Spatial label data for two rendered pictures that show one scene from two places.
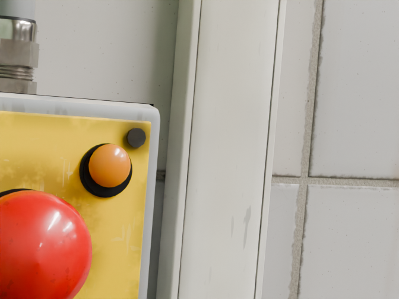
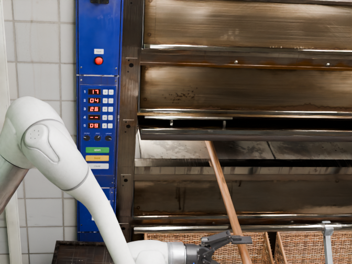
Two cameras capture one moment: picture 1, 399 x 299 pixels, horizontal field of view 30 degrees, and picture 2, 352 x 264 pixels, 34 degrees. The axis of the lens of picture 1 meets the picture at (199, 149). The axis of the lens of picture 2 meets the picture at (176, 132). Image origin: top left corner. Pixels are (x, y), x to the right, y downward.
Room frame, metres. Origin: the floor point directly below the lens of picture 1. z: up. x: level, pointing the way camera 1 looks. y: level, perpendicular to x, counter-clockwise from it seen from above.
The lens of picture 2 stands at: (-1.22, -1.13, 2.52)
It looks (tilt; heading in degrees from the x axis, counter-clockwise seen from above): 31 degrees down; 16
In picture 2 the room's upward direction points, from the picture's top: 6 degrees clockwise
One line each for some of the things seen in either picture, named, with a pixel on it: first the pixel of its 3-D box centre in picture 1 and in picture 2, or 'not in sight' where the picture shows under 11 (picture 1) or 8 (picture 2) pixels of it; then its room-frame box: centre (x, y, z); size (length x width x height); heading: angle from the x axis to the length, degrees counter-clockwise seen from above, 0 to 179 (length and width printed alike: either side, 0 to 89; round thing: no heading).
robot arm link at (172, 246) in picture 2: not in sight; (175, 255); (0.13, -0.78, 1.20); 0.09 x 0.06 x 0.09; 26
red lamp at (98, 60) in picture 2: not in sight; (98, 57); (0.47, -0.33, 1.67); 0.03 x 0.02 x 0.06; 116
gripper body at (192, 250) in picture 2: not in sight; (197, 255); (0.17, -0.85, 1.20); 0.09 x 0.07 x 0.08; 116
